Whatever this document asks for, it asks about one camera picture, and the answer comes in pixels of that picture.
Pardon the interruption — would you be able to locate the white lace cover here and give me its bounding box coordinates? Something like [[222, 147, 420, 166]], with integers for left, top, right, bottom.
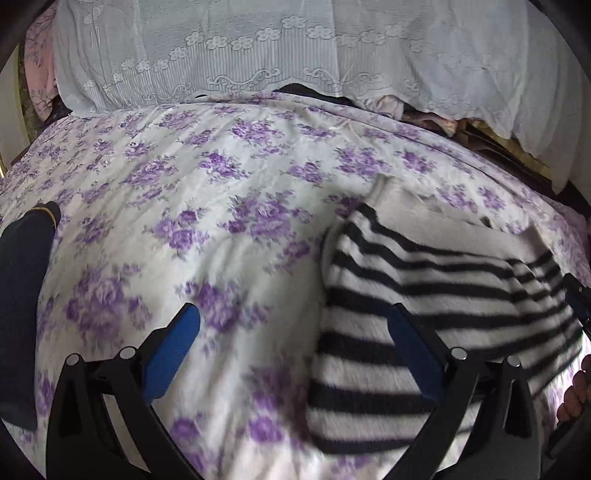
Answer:
[[53, 1, 590, 194]]

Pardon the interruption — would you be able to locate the person's right hand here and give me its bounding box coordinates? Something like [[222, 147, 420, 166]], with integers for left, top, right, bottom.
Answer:
[[556, 355, 591, 424]]

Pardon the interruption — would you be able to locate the black white striped sweater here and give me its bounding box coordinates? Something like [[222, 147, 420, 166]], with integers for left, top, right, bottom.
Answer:
[[305, 176, 583, 455]]

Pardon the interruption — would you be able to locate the purple floral bed sheet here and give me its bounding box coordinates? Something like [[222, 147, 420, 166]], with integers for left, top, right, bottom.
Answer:
[[1, 94, 590, 479]]

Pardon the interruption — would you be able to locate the pink floral cloth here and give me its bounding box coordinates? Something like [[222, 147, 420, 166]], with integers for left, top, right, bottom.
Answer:
[[23, 1, 58, 122]]

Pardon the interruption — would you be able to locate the dark navy garment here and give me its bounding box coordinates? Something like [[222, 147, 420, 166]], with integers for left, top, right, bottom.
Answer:
[[0, 201, 61, 431]]

